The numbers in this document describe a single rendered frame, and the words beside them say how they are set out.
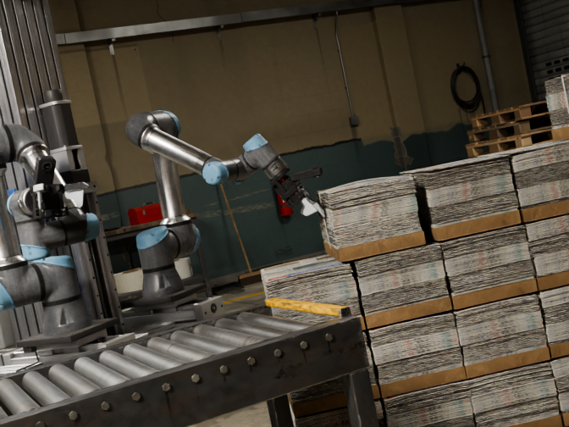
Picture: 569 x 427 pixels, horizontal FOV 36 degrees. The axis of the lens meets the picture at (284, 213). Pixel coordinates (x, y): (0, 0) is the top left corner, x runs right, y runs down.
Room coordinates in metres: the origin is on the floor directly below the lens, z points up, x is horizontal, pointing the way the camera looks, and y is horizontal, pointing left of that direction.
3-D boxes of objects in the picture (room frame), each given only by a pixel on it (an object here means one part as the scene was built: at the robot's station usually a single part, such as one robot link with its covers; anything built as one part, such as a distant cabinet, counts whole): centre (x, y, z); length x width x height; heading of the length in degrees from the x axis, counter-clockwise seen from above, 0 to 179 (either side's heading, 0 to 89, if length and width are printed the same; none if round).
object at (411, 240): (2.85, -0.28, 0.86); 0.29 x 0.16 x 0.04; 94
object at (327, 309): (2.21, 0.00, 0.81); 0.43 x 0.03 x 0.02; 25
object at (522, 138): (9.37, -2.86, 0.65); 1.33 x 0.94 x 1.30; 119
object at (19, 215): (2.34, 0.68, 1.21); 0.11 x 0.08 x 0.09; 35
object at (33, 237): (2.35, 0.66, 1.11); 0.11 x 0.08 x 0.11; 125
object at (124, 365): (2.02, 0.43, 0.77); 0.47 x 0.05 x 0.05; 25
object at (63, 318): (2.64, 0.72, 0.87); 0.15 x 0.15 x 0.10
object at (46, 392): (1.94, 0.61, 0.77); 0.47 x 0.05 x 0.05; 25
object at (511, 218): (2.99, -0.59, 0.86); 0.38 x 0.29 x 0.04; 6
